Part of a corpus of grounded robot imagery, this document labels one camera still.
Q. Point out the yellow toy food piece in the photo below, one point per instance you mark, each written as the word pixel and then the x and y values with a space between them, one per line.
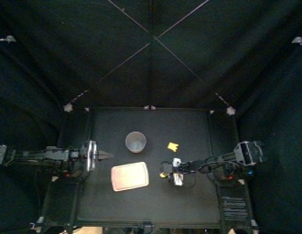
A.
pixel 172 147

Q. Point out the grey frame corner bracket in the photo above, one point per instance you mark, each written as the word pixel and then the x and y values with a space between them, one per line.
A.
pixel 68 107
pixel 231 111

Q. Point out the black front camera mount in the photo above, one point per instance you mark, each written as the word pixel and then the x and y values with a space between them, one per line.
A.
pixel 145 227

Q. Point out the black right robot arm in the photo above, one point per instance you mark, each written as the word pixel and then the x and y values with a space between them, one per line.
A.
pixel 221 160

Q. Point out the thin diagonal brace rod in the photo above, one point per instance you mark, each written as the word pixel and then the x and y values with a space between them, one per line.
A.
pixel 184 66
pixel 116 69

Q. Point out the small light corner bracket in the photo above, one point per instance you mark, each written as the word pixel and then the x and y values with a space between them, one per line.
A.
pixel 86 109
pixel 211 111

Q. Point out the centre post foot bracket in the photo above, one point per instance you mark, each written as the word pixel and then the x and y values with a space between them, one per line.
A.
pixel 149 107

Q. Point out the pink rectangular tray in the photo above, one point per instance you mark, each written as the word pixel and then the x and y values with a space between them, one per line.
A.
pixel 129 176

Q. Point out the black labelled arm base panel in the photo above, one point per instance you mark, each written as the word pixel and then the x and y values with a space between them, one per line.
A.
pixel 233 189

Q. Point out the black arm base panel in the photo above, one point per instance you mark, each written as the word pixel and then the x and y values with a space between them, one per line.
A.
pixel 66 201

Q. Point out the vertical metal frame post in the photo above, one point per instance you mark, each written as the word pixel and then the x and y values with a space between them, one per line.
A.
pixel 152 76

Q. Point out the yellow toy corn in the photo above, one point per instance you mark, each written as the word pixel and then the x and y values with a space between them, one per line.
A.
pixel 162 175

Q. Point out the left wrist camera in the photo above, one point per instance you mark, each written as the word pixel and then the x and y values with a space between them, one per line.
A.
pixel 56 154

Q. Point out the black backdrop cloth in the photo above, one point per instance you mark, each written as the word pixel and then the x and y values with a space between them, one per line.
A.
pixel 74 45

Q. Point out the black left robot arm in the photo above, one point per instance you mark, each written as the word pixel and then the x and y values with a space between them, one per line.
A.
pixel 30 156

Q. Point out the grey table edge bracket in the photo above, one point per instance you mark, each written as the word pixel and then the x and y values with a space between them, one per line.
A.
pixel 253 225
pixel 38 222

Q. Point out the white printed label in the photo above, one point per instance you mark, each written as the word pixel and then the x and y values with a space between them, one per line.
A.
pixel 233 208

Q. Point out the grey high frame bracket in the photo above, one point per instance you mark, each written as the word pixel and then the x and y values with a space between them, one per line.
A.
pixel 9 38
pixel 297 40

